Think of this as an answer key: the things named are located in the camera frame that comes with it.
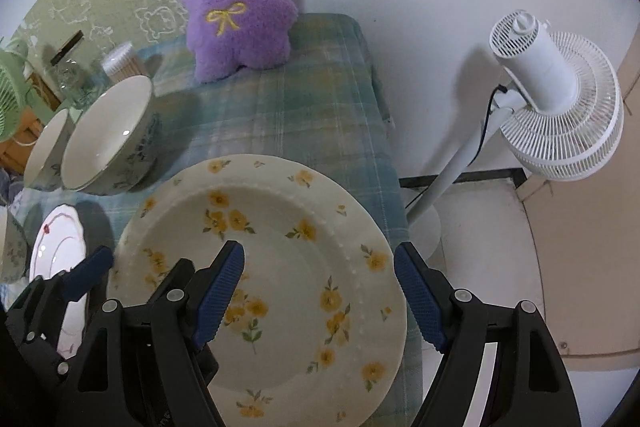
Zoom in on beige door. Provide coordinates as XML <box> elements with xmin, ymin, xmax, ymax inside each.
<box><xmin>524</xmin><ymin>50</ymin><xmax>639</xmax><ymax>371</ymax></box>

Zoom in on green desk fan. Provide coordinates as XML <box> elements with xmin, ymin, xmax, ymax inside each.
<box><xmin>0</xmin><ymin>38</ymin><xmax>28</xmax><ymax>142</ymax></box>

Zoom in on small yellow flower plate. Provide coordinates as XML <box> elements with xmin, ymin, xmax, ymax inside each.
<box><xmin>107</xmin><ymin>154</ymin><xmax>407</xmax><ymax>426</ymax></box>

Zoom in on wooden bed headboard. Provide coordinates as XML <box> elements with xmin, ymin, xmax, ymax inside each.
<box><xmin>1</xmin><ymin>70</ymin><xmax>61</xmax><ymax>174</ymax></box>

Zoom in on white red pattern plate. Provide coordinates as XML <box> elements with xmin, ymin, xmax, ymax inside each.
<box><xmin>28</xmin><ymin>205</ymin><xmax>87</xmax><ymax>359</ymax></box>

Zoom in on blue pattern bowl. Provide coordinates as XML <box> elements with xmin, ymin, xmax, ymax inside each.
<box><xmin>24</xmin><ymin>108</ymin><xmax>75</xmax><ymax>192</ymax></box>

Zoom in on cotton swab container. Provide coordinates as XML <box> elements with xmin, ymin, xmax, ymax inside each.
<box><xmin>101</xmin><ymin>41</ymin><xmax>148</xmax><ymax>83</ymax></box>

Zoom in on white standing fan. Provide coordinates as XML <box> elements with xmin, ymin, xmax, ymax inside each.
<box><xmin>407</xmin><ymin>10</ymin><xmax>624</xmax><ymax>259</ymax></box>

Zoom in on plaid tablecloth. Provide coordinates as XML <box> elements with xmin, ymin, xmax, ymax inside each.
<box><xmin>12</xmin><ymin>14</ymin><xmax>422</xmax><ymax>426</ymax></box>

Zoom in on purple plush bunny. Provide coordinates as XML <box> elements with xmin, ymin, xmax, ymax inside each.
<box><xmin>180</xmin><ymin>0</ymin><xmax>298</xmax><ymax>83</ymax></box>

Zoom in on glass jar black lid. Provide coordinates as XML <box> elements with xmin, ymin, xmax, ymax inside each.
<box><xmin>50</xmin><ymin>30</ymin><xmax>107</xmax><ymax>110</ymax></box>

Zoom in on ceramic bowl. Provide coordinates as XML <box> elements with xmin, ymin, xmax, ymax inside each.
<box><xmin>0</xmin><ymin>207</ymin><xmax>28</xmax><ymax>284</ymax></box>
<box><xmin>61</xmin><ymin>75</ymin><xmax>160</xmax><ymax>196</ymax></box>

